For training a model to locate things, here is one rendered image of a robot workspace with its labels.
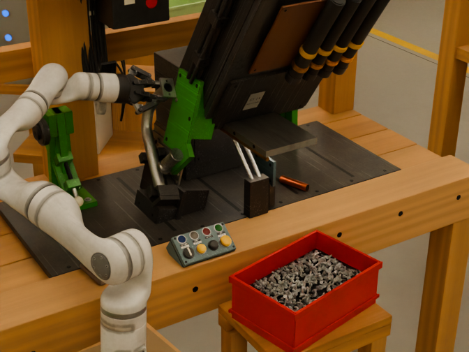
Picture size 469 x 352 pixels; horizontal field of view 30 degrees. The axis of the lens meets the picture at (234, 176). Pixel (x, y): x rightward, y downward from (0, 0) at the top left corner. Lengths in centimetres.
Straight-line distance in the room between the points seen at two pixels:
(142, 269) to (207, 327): 175
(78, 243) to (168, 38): 111
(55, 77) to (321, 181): 85
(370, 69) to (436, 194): 352
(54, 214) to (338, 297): 70
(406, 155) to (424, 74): 327
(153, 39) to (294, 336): 108
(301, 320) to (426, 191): 72
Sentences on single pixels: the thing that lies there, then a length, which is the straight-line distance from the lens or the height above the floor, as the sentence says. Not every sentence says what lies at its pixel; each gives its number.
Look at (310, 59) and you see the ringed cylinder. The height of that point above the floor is 135.
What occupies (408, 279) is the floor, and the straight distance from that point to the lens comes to 379.
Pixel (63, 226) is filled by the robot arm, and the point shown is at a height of 120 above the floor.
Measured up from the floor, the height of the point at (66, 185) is 99.
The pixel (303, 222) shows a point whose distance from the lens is 233.
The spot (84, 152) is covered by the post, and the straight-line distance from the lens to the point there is 258.
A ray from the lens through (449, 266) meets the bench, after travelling 279.
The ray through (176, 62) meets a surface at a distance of 245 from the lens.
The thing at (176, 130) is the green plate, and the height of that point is 113.
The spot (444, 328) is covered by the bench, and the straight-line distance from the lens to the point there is 294.
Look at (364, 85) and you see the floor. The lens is 576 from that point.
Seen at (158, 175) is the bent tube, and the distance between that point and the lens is 233.
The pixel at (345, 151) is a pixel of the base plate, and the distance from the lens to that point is 273.
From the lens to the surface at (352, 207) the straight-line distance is 242.
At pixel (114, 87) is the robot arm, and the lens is 222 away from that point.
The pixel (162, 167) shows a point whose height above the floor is 104.
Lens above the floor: 207
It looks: 27 degrees down
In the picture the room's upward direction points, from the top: 1 degrees clockwise
